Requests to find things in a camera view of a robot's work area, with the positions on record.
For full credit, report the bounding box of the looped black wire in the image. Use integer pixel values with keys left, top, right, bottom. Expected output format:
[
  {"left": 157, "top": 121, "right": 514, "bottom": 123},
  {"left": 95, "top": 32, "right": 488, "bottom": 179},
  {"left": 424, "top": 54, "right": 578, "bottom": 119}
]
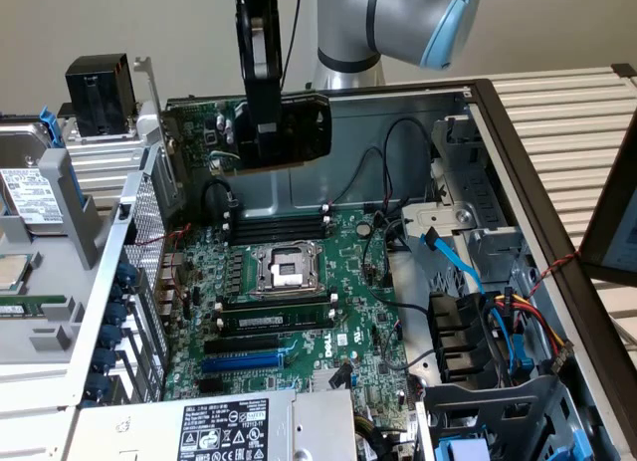
[{"left": 201, "top": 179, "right": 235, "bottom": 231}]

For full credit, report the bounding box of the black fan shroud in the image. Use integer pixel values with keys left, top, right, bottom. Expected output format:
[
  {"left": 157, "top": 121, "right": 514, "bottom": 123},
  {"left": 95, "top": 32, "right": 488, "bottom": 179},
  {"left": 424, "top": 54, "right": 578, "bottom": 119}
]
[{"left": 427, "top": 291, "right": 499, "bottom": 385}]

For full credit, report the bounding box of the silver CPU chip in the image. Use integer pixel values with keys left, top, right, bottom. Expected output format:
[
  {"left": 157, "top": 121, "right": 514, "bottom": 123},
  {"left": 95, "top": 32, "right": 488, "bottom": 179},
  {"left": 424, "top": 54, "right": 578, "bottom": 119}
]
[{"left": 0, "top": 254, "right": 41, "bottom": 296}]

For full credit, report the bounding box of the metal rear port block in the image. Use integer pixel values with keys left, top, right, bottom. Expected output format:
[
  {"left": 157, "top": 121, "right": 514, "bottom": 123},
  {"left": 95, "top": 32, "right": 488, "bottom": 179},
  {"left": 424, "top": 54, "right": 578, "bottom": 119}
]
[{"left": 156, "top": 251, "right": 185, "bottom": 328}]

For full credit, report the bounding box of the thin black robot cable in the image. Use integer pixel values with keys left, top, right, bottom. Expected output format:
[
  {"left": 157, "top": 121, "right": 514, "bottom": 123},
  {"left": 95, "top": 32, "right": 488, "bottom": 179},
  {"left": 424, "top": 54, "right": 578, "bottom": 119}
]
[{"left": 280, "top": 0, "right": 304, "bottom": 92}]

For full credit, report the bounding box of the open grey PC case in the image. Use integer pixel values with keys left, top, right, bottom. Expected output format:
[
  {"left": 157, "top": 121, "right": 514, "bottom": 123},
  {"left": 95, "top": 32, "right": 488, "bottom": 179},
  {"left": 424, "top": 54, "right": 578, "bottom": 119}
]
[{"left": 62, "top": 77, "right": 637, "bottom": 461}]

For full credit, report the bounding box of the dark grey plastic disk bay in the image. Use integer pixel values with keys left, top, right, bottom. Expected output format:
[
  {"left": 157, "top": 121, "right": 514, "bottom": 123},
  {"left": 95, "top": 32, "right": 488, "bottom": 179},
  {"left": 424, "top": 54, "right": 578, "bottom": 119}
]
[{"left": 422, "top": 375, "right": 618, "bottom": 461}]

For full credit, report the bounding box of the metal CPU socket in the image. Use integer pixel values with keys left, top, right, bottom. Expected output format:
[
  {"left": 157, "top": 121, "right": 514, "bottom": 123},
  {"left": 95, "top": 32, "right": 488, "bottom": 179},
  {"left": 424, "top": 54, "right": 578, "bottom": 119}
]
[{"left": 248, "top": 239, "right": 327, "bottom": 301}]

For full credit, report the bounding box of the long black expansion slot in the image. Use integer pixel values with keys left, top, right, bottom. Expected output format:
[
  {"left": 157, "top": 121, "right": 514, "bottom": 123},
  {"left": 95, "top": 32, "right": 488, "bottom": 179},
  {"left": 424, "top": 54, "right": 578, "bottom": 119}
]
[{"left": 203, "top": 334, "right": 280, "bottom": 355}]

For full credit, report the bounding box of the red black twisted wire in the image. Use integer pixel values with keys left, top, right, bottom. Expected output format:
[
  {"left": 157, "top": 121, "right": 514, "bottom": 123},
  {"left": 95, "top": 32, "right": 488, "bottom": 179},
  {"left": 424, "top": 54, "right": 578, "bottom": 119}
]
[{"left": 527, "top": 251, "right": 581, "bottom": 298}]

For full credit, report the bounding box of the dark framed monitor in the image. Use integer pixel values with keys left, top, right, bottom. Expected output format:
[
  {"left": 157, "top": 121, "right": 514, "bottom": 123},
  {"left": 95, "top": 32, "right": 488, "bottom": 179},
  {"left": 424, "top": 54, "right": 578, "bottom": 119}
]
[{"left": 579, "top": 102, "right": 637, "bottom": 286}]

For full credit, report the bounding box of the green graphics card black shroud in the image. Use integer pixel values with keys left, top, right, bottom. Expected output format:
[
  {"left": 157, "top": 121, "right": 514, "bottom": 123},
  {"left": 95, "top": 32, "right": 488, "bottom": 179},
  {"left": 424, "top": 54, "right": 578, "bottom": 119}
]
[{"left": 133, "top": 56, "right": 333, "bottom": 179}]

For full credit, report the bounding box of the blue SATA wire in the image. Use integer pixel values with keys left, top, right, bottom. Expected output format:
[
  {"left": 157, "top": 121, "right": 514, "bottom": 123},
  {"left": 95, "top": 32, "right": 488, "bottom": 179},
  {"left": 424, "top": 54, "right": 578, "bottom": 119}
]
[{"left": 420, "top": 227, "right": 536, "bottom": 380}]

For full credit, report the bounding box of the silver metal bracket with screw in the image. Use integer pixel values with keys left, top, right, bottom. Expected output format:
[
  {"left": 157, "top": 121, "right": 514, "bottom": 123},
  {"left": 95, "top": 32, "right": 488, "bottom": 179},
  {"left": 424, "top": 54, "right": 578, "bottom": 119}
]
[{"left": 400, "top": 201, "right": 474, "bottom": 233}]

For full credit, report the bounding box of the silver power supply unit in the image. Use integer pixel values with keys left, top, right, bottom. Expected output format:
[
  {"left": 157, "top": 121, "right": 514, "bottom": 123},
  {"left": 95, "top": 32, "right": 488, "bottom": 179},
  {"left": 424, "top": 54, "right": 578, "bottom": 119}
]
[{"left": 64, "top": 388, "right": 359, "bottom": 461}]

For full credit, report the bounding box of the green RAM stick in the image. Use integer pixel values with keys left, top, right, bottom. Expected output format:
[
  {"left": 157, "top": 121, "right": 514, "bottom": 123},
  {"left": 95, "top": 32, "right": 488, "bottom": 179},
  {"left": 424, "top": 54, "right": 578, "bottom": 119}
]
[{"left": 0, "top": 295, "right": 69, "bottom": 318}]

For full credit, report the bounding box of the thick black fan wire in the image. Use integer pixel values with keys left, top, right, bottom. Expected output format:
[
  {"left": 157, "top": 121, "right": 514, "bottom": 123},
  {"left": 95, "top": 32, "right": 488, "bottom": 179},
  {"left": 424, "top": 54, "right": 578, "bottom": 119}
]
[{"left": 370, "top": 289, "right": 432, "bottom": 316}]

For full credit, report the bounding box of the silver chipset heatsink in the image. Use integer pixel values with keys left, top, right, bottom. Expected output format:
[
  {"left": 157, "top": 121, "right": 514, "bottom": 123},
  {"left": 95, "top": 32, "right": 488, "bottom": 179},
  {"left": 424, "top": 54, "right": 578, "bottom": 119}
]
[{"left": 312, "top": 366, "right": 352, "bottom": 392}]

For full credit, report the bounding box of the blue drive bracket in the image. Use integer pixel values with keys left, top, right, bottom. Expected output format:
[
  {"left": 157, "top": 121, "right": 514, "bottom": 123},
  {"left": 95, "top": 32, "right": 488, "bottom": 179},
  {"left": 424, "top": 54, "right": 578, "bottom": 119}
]
[{"left": 38, "top": 107, "right": 86, "bottom": 218}]

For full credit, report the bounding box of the empty black RAM slot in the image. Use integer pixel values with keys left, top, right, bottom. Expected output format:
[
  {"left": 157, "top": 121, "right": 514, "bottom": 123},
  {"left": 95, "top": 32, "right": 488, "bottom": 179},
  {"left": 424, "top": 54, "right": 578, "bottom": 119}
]
[
  {"left": 214, "top": 294, "right": 339, "bottom": 314},
  {"left": 226, "top": 220, "right": 330, "bottom": 246},
  {"left": 223, "top": 207, "right": 332, "bottom": 231}
]

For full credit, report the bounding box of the grey parts rack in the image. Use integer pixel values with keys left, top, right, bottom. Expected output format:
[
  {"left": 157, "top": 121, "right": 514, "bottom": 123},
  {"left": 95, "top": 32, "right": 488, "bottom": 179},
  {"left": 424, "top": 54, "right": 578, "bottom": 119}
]
[{"left": 0, "top": 146, "right": 120, "bottom": 367}]

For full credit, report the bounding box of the blue drive carrier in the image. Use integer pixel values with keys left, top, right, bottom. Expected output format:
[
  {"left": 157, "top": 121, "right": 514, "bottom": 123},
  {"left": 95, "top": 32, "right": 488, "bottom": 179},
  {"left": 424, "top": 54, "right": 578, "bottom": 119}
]
[{"left": 433, "top": 436, "right": 494, "bottom": 461}]

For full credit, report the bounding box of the green Dell motherboard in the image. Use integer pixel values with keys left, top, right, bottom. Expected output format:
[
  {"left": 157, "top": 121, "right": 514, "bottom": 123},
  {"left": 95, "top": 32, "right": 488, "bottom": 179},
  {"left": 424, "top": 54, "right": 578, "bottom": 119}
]
[{"left": 153, "top": 209, "right": 419, "bottom": 432}]

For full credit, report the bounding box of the yellow red power wire bundle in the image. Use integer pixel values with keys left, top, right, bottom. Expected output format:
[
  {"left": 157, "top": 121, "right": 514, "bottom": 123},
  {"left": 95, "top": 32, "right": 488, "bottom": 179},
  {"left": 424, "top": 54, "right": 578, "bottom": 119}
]
[{"left": 490, "top": 291, "right": 573, "bottom": 377}]

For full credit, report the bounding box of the black CPU cooler block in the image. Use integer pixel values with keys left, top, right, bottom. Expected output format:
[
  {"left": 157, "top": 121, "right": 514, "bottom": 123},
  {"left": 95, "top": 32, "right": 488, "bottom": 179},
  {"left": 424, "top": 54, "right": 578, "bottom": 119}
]
[{"left": 65, "top": 52, "right": 138, "bottom": 138}]

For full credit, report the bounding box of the silver hard disk drive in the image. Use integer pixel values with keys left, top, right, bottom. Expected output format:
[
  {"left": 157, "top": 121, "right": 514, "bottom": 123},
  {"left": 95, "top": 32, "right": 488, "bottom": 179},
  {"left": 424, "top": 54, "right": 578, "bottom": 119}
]
[{"left": 0, "top": 121, "right": 69, "bottom": 236}]

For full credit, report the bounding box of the grey metal drive cage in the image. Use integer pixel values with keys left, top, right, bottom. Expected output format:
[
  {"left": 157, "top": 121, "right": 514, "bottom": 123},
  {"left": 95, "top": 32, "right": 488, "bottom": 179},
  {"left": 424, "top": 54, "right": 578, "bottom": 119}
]
[{"left": 430, "top": 115, "right": 538, "bottom": 293}]

